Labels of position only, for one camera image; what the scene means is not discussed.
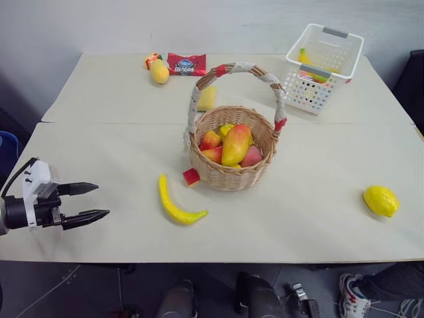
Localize yellow sponge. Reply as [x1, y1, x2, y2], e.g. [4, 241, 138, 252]
[197, 86, 218, 113]

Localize wicker basket with handle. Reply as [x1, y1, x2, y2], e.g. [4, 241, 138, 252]
[181, 62, 288, 191]

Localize dark trouser leg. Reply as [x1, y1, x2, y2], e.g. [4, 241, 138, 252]
[358, 262, 424, 303]

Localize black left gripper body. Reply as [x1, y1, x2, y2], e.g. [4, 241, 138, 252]
[32, 182, 66, 229]

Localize red yellow peach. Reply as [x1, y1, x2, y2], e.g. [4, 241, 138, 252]
[199, 130, 223, 151]

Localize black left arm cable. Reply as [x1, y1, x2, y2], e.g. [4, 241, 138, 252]
[0, 158, 38, 200]

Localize dark rounded shape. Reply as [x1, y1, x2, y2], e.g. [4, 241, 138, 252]
[157, 279, 197, 318]
[236, 272, 285, 318]

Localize white plastic perforated basket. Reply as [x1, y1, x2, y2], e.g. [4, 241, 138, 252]
[285, 23, 366, 117]

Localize red snack packet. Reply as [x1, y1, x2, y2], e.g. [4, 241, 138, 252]
[166, 52, 207, 78]

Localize red yellow apple wedge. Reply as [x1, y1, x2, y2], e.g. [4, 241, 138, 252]
[201, 146, 224, 165]

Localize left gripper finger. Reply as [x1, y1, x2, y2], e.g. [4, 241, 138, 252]
[62, 209, 111, 231]
[58, 181, 100, 197]

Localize orange juice carton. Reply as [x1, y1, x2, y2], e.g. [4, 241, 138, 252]
[143, 52, 164, 71]

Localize black chair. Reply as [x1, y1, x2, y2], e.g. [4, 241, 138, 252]
[392, 49, 424, 126]

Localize large red yellow mango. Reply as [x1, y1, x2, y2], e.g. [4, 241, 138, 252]
[221, 123, 252, 167]

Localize small yellow banana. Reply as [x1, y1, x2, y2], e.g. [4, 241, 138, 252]
[297, 48, 341, 75]

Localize white red sneaker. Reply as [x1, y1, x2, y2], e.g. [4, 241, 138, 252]
[338, 273, 372, 315]

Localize black metal clamp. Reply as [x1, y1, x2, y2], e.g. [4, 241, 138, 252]
[290, 282, 321, 318]

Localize colourful toy pieces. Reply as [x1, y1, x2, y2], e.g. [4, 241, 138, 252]
[299, 70, 333, 87]

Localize small yellow fruit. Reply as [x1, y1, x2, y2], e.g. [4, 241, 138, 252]
[218, 123, 237, 138]

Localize pink red fruit piece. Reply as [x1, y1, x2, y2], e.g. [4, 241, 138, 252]
[240, 145, 264, 168]

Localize yellow lemon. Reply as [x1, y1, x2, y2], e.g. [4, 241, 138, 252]
[362, 185, 401, 219]

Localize red apple slice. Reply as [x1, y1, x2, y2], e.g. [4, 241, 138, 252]
[182, 168, 202, 187]

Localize blue container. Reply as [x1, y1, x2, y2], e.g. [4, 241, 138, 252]
[0, 130, 18, 174]

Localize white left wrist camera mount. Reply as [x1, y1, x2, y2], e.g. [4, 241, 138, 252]
[21, 160, 54, 230]

